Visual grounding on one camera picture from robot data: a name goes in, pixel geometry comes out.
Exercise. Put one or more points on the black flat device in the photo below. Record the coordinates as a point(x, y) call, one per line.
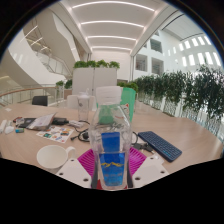
point(60, 121)

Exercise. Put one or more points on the row of green hedge plants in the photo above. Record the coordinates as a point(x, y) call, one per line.
point(200, 93)

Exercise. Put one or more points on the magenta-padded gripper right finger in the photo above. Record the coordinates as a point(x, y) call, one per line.
point(151, 170)

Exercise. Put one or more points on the clear blue-labelled water bottle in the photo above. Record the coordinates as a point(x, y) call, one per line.
point(110, 143)

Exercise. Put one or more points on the colourful sticker sheet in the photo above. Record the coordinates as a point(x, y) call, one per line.
point(55, 134)

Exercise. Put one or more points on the ceiling light strips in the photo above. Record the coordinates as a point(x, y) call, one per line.
point(111, 22)

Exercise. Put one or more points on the dark blue keyboard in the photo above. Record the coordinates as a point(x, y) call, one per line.
point(160, 145)

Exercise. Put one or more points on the clear plastic tumbler bottle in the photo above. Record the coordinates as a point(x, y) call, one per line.
point(83, 106)

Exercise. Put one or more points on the white ceramic mug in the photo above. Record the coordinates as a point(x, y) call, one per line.
point(51, 158)

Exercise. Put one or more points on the green tote bag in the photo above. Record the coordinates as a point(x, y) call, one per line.
point(129, 100)

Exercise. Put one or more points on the white computer mouse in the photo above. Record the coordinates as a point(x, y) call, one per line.
point(9, 130)

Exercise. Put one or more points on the black office chair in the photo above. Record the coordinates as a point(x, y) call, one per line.
point(40, 100)

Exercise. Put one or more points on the white power strip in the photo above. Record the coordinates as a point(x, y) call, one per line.
point(3, 126)

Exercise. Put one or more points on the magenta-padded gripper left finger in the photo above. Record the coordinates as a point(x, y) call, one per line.
point(73, 171)

